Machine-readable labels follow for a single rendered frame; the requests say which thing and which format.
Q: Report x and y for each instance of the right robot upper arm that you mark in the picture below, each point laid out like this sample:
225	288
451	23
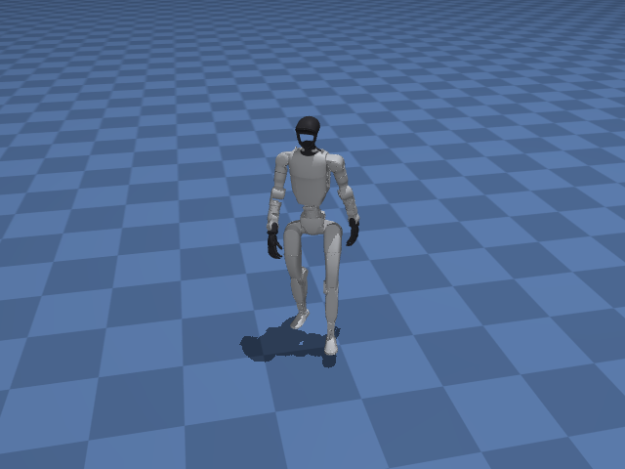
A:
280	173

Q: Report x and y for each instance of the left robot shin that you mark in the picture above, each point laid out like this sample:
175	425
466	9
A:
331	310

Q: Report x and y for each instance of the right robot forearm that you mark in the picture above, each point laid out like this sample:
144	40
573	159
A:
273	214

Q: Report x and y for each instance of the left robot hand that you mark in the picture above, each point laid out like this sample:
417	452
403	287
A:
354	232

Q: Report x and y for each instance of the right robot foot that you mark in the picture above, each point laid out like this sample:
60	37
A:
299	320

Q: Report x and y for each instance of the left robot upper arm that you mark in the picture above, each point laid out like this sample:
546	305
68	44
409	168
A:
336	164

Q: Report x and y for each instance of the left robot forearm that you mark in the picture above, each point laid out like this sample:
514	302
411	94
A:
351	207

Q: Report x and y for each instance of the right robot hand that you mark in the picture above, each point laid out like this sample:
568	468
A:
272	242

